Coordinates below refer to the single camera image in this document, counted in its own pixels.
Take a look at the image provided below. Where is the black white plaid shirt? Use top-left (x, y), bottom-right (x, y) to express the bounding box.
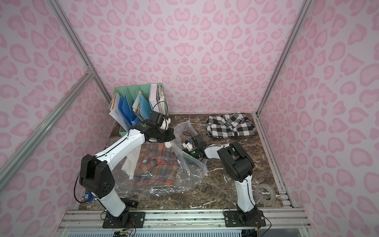
top-left (206, 113), bottom-right (256, 138)

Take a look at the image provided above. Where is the clear plastic vacuum bag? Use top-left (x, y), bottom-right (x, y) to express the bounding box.
top-left (112, 121), bottom-right (208, 197)

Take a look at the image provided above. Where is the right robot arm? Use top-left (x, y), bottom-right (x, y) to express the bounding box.
top-left (182, 135), bottom-right (258, 221)

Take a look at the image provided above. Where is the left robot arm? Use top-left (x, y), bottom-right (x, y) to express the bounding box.
top-left (76, 111), bottom-right (175, 219)

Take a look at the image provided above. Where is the red plaid shirt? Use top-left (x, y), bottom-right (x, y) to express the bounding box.
top-left (133, 143), bottom-right (179, 188)

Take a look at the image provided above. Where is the blue folder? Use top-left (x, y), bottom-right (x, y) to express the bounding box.
top-left (138, 94), bottom-right (152, 119)

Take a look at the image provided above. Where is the white binder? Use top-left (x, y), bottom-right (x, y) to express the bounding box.
top-left (149, 84), bottom-right (165, 114)

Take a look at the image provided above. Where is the green file organizer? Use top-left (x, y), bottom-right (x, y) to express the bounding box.
top-left (113, 83), bottom-right (168, 136)

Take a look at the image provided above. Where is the clear tape roll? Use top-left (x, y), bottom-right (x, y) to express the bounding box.
top-left (254, 183), bottom-right (276, 205)

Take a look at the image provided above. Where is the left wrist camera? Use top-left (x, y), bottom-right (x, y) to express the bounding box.
top-left (150, 111), bottom-right (166, 127)

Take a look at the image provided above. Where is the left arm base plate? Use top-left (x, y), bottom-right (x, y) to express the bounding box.
top-left (102, 211), bottom-right (146, 229)

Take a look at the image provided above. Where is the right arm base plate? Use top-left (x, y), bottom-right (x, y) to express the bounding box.
top-left (223, 209), bottom-right (266, 229)

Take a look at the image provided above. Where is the blue object at wall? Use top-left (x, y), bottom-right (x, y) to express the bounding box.
top-left (83, 190), bottom-right (95, 203)

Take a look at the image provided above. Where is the aluminium front rail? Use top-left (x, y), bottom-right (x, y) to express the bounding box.
top-left (58, 208), bottom-right (311, 233)

